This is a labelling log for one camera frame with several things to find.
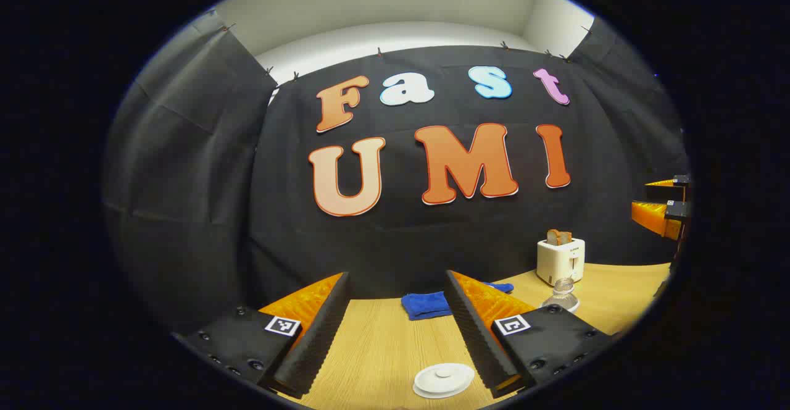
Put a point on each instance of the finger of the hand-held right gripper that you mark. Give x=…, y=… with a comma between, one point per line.
x=657, y=218
x=669, y=183

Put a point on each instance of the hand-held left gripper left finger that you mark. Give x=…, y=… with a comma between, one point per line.
x=321, y=336

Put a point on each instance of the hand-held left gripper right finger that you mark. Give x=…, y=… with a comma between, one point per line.
x=475, y=336

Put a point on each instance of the white teacup lid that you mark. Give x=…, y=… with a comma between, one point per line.
x=444, y=376

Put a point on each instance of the white teacup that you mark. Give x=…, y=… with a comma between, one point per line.
x=427, y=395

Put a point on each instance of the clear plastic water bottle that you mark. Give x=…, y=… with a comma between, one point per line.
x=561, y=294

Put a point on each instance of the blue folded towel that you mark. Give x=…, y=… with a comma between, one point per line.
x=426, y=305

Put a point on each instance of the brown bread slice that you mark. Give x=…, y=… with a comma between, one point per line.
x=558, y=237

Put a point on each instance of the white toaster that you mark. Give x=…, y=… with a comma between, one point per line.
x=558, y=262

